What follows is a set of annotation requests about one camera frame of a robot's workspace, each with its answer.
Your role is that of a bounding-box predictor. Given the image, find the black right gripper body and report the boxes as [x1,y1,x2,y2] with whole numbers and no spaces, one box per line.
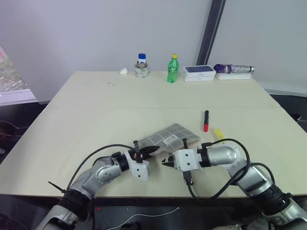
[167,155,177,170]

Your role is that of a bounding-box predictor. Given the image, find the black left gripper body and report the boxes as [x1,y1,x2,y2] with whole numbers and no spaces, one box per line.
[134,149,150,162]

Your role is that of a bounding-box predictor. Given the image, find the grey grid pattern pouch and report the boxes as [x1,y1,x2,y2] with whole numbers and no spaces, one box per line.
[138,123,202,157]

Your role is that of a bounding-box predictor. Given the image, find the red and black marker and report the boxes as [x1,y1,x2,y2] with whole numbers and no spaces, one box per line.
[203,110,210,133]

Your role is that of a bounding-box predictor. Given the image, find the yellow highlighter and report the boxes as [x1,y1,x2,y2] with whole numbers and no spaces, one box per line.
[211,128,227,145]

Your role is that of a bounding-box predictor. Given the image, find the black zip tie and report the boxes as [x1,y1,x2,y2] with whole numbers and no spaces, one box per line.
[47,181,67,195]

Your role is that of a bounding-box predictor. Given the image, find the white tape roll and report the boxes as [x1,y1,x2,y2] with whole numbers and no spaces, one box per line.
[134,62,151,78]

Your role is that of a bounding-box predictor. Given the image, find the green plastic soda bottle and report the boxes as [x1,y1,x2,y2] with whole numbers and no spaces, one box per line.
[166,53,180,84]

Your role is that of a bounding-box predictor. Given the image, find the white phone box blue top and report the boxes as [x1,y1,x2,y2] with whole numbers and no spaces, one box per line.
[183,65,217,83]

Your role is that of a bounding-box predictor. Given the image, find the small blue-capped white bottle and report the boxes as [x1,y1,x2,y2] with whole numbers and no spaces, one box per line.
[137,53,148,69]

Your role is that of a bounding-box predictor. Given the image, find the flat white box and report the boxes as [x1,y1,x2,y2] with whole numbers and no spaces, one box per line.
[215,72,253,81]

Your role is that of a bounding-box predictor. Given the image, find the purple folded umbrella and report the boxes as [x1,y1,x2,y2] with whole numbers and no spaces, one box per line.
[213,63,256,74]

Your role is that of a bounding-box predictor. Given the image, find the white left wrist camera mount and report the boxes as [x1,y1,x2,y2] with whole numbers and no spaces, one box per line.
[124,149,151,183]

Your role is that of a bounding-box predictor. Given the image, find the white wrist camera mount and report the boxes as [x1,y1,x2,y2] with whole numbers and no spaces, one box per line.
[173,148,203,172]
[124,149,151,183]

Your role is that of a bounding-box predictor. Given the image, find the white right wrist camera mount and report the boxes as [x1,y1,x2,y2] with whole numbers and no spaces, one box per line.
[173,148,203,172]

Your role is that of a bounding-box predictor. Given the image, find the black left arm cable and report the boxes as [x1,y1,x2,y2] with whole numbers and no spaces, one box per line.
[66,143,136,190]

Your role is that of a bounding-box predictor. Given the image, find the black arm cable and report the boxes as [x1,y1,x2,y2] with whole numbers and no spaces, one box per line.
[183,138,276,200]
[66,143,136,190]

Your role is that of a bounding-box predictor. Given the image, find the thin white wire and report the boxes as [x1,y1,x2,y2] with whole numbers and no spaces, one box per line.
[112,207,180,230]

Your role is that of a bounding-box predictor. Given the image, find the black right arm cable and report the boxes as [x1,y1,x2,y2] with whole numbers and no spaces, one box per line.
[183,138,276,200]

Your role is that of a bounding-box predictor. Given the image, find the dark grey wall pillar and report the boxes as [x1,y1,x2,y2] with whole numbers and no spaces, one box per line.
[196,0,227,67]

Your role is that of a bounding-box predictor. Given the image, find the black floor cables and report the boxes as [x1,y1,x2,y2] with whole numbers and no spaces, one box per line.
[0,119,23,155]

